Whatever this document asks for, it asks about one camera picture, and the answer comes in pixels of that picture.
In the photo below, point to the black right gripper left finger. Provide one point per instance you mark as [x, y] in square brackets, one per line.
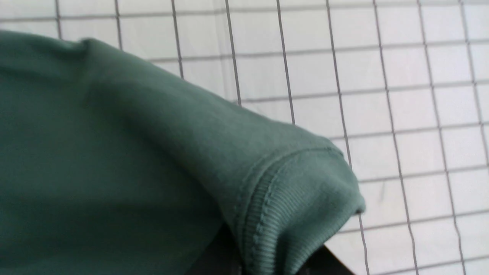
[221, 257]

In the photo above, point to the green long sleeve shirt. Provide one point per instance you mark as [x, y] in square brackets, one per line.
[112, 166]

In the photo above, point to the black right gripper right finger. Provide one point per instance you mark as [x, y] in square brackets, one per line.
[324, 262]

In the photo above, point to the white grid pattern tablecloth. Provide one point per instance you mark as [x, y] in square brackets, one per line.
[400, 86]

